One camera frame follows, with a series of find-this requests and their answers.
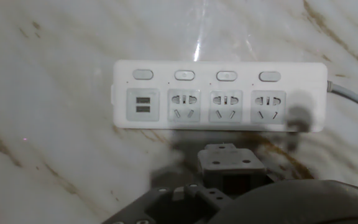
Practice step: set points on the white power strip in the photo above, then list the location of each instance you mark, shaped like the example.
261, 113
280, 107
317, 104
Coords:
303, 81

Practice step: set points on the white bulb holder with bulb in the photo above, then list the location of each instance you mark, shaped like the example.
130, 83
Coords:
228, 168

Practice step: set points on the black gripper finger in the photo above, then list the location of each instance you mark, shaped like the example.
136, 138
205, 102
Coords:
135, 208

